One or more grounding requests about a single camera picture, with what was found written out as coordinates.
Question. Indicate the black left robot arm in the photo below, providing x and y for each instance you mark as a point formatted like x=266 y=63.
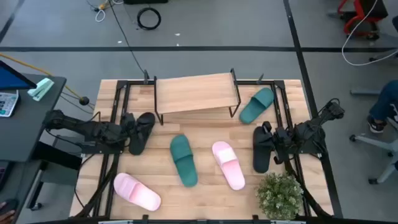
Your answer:
x=93 y=130

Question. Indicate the person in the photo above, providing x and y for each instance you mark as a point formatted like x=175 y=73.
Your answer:
x=382 y=102

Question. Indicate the pink slide sandal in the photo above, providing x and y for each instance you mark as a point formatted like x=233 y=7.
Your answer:
x=136 y=192
x=228 y=165

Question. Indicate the wooden shelf with black frame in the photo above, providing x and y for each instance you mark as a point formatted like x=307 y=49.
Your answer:
x=196 y=93

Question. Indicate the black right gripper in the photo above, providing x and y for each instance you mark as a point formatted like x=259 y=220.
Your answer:
x=283 y=140

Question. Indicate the grey office chair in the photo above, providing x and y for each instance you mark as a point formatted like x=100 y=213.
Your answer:
x=385 y=56
x=373 y=141

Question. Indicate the small green potted plant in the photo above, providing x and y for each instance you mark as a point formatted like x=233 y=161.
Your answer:
x=280 y=196

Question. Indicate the black desk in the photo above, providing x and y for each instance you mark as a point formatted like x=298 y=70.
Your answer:
x=31 y=124

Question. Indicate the white calculator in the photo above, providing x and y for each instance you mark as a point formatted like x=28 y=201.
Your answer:
x=7 y=104

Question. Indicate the green slide sandal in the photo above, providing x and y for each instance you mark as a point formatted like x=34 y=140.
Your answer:
x=256 y=105
x=184 y=161

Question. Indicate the black floor box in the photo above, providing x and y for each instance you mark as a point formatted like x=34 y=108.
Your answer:
x=146 y=1

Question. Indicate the black slide sandal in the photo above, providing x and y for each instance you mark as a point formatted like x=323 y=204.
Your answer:
x=261 y=155
x=144 y=130

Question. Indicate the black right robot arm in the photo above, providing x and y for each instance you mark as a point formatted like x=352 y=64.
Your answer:
x=311 y=133

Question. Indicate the black table rail frame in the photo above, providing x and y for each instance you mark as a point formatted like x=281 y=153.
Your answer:
x=136 y=82

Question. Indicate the computer monitor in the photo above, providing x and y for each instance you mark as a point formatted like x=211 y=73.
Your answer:
x=12 y=79

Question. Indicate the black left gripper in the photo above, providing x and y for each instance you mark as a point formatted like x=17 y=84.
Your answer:
x=126 y=133

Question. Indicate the person's hand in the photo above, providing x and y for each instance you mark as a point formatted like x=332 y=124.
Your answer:
x=6 y=217

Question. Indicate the mint green stapler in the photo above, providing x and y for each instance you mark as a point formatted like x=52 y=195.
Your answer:
x=40 y=89

